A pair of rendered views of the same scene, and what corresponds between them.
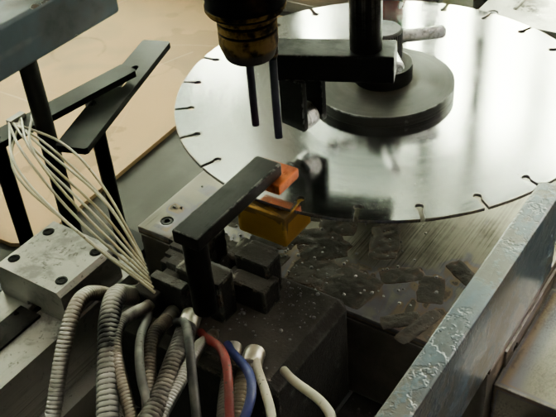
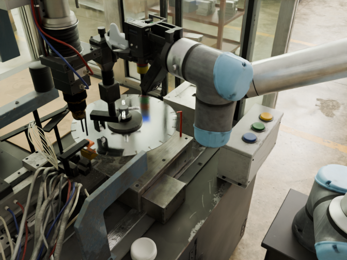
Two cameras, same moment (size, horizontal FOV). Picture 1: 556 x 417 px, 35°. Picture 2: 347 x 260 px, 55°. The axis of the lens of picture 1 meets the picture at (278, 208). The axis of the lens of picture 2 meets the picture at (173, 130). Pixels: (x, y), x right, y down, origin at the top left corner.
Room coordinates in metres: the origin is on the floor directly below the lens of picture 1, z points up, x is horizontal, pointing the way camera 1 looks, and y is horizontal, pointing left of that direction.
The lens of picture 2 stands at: (-0.26, -0.20, 1.55)
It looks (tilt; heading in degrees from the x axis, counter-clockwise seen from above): 37 degrees down; 357
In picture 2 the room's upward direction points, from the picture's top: straight up
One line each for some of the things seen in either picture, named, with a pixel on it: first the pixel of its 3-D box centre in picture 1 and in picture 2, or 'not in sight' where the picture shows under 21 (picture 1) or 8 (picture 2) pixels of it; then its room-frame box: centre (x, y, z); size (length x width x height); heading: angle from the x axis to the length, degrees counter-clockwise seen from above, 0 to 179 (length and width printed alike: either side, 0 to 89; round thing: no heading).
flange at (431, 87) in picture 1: (382, 76); (124, 117); (0.60, -0.09, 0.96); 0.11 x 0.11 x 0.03
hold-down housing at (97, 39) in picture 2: not in sight; (106, 66); (0.53, -0.07, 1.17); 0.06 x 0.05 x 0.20; 134
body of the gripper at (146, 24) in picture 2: not in sight; (156, 44); (0.40, -0.20, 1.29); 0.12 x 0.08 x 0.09; 44
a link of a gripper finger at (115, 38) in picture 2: not in sight; (114, 35); (0.46, -0.11, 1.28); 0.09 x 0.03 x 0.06; 49
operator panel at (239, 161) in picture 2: not in sight; (250, 143); (0.63, -0.51, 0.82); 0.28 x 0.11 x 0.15; 143
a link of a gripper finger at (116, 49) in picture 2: not in sight; (128, 51); (0.42, -0.14, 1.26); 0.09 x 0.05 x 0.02; 49
